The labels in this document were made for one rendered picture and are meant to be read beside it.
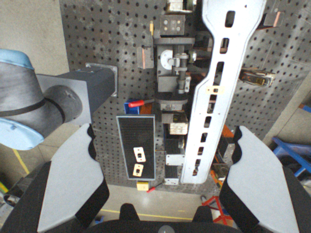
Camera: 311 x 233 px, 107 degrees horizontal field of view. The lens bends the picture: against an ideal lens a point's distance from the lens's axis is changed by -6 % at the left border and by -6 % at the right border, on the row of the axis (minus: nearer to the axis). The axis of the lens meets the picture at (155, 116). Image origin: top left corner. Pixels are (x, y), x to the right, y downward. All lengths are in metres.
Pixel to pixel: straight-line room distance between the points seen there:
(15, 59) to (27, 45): 1.78
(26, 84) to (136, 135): 0.35
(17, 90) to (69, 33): 0.65
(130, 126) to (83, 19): 0.71
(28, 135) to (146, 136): 0.34
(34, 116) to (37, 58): 1.73
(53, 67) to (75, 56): 1.05
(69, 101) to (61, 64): 1.44
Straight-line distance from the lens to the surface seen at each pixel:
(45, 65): 2.11
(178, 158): 0.66
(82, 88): 0.55
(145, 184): 0.74
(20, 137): 0.44
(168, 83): 0.40
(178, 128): 0.57
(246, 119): 1.20
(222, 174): 0.98
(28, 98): 0.43
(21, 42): 2.24
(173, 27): 0.43
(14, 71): 0.42
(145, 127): 0.47
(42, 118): 0.46
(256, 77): 0.62
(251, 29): 0.64
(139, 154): 0.55
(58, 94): 0.54
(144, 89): 0.89
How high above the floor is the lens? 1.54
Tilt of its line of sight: 61 degrees down
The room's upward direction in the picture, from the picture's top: 176 degrees counter-clockwise
